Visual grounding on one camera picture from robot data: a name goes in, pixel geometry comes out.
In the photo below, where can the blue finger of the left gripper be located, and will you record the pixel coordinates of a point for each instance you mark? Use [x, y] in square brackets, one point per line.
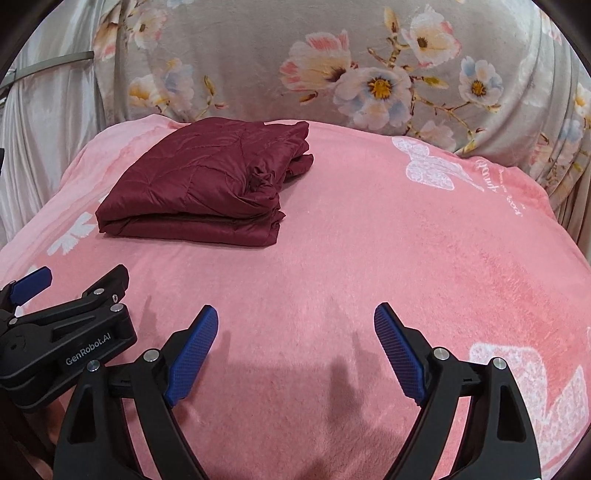
[30, 286]

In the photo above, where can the grey metal rail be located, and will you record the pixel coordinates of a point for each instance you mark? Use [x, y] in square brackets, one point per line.
[15, 75]

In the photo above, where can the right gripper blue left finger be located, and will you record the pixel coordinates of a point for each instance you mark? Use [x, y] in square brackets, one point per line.
[94, 440]

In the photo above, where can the pink plush blanket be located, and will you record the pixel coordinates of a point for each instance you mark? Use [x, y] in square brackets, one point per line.
[297, 385]

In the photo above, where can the white satin curtain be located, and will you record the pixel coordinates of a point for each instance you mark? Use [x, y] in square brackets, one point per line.
[48, 116]

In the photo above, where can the grey floral blanket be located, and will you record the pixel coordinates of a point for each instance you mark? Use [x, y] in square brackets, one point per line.
[491, 78]

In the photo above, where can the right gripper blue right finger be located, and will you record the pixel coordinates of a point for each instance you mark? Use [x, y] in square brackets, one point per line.
[498, 441]

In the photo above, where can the maroon quilted puffer jacket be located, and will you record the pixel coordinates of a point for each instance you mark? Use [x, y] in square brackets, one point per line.
[214, 181]

